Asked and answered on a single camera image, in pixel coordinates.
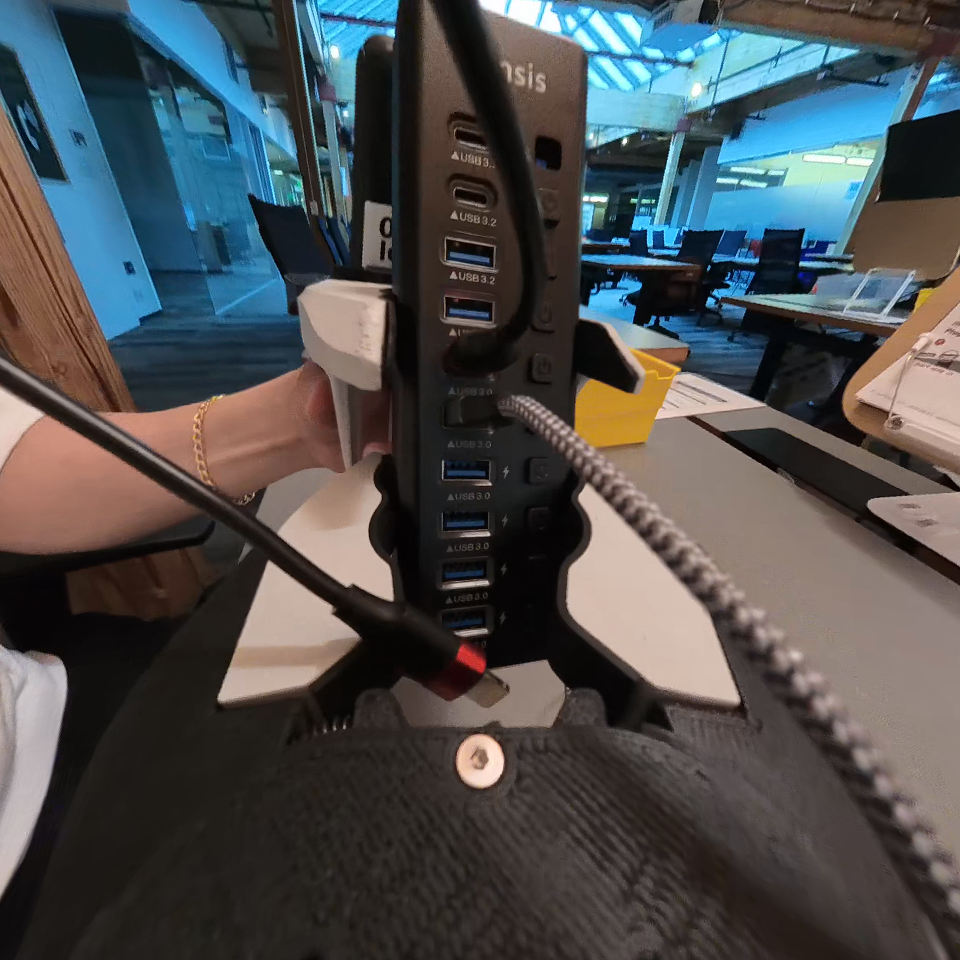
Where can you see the black mesh office chair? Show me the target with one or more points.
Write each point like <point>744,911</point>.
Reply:
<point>675,278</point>
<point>773,263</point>

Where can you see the black usb hub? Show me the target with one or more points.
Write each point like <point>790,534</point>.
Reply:
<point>495,495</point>

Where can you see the illustrated instruction board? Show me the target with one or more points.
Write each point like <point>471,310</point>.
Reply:
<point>915,375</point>

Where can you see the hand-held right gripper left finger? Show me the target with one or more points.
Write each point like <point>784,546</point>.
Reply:
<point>293,645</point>

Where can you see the black high-back chair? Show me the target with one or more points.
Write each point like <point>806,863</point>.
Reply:
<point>293,248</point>

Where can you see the person's left forearm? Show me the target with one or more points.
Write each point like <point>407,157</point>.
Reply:
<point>120,458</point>

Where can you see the person's left hand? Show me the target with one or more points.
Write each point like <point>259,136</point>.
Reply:
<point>323,420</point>

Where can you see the black monitor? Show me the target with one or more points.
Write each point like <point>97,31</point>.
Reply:
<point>923,155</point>

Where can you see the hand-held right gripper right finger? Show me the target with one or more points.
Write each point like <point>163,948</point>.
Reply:
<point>668,623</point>

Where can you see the yellow plastic bin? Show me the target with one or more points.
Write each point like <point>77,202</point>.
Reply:
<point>623,413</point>

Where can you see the printed paper sheet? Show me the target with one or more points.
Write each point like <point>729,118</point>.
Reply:
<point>713,396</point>

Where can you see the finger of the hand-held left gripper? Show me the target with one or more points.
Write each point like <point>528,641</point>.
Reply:
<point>348,345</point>
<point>612,357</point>

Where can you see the wooden panel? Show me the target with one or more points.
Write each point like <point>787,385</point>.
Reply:
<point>60,300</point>

